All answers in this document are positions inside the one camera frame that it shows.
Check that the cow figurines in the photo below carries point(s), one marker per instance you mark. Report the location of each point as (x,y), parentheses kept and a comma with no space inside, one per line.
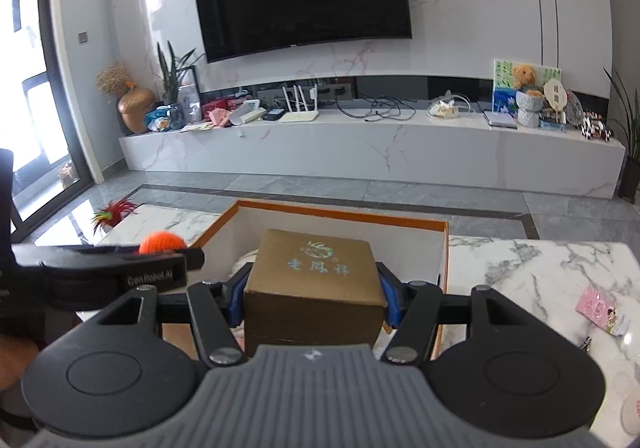
(595,125)

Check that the pink card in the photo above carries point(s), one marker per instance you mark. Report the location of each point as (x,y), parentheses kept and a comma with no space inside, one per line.
(597,303)

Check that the loose papers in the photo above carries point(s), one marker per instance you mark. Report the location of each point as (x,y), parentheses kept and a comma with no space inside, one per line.
(195,128)

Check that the white device with tubes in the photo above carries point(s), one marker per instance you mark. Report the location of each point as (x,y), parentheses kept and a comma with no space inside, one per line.
(445,109)

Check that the red gift box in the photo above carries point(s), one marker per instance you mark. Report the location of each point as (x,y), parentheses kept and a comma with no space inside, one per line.
(217,105)

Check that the black phone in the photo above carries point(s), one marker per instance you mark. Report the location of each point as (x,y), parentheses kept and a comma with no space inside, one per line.
(274,114)

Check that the wall switch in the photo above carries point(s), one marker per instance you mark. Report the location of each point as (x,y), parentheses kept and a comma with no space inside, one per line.
(83,36)

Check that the dried flower bunch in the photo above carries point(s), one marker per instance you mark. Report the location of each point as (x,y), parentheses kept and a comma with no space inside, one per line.
(112,78)

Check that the decorative plate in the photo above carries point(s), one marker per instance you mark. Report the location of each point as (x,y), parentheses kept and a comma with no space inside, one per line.
(575,108)

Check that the small teddy bear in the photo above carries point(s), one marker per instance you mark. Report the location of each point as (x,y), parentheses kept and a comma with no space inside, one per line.
(526,77)

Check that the landscape painting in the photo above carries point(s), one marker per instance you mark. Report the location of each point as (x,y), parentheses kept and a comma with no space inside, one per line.
(502,78)

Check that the round hand fan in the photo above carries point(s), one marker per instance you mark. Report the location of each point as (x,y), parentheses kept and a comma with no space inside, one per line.
(554,95)

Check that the orange cardboard box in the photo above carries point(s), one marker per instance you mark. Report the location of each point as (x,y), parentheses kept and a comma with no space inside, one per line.
(340,220)

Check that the white rectangular box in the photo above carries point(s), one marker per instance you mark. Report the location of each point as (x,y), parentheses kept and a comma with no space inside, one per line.
(247,113)

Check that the white router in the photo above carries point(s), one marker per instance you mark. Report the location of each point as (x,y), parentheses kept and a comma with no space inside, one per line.
(300,116)

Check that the orange crocheted ball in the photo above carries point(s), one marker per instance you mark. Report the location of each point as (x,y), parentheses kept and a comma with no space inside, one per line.
(162,243)

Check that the blue snack bag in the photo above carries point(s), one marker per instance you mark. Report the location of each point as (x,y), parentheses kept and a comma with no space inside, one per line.
(157,118)

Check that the green leafy plant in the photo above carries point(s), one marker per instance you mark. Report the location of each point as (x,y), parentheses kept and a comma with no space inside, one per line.
(172,73)

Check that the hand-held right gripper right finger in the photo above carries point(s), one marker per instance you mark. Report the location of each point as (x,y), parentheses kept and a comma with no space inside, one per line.
(387,300)

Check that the grey laptop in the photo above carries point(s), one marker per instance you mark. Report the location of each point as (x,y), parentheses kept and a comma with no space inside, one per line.
(500,119)

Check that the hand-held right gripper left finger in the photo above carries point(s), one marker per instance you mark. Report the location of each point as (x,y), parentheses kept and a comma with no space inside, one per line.
(239,298)

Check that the glass vase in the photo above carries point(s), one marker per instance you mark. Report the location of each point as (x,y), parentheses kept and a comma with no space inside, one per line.
(176,117)

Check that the red feather plant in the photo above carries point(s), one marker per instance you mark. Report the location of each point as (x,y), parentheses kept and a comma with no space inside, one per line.
(115,214)

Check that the brown paper box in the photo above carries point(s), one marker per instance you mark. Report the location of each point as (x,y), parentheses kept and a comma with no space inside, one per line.
(310,298)

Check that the golden vase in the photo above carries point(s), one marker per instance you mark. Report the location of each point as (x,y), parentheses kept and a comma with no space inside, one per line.
(136,110)

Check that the pink cloth item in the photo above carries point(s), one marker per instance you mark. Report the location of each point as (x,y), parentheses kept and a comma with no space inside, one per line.
(220,118)

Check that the clear plastic bag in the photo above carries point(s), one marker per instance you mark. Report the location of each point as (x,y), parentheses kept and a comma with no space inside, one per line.
(190,103)

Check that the person's left forearm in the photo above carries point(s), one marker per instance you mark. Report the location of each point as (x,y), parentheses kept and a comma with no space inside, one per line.
(15,368)

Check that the white marble TV cabinet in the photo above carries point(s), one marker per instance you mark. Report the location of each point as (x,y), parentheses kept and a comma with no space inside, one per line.
(350,148)

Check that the potted floor plant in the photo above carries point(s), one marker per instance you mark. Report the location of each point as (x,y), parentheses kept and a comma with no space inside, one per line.
(630,128)

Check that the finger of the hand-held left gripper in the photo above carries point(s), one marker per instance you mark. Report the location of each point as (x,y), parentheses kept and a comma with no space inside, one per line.
(75,254)

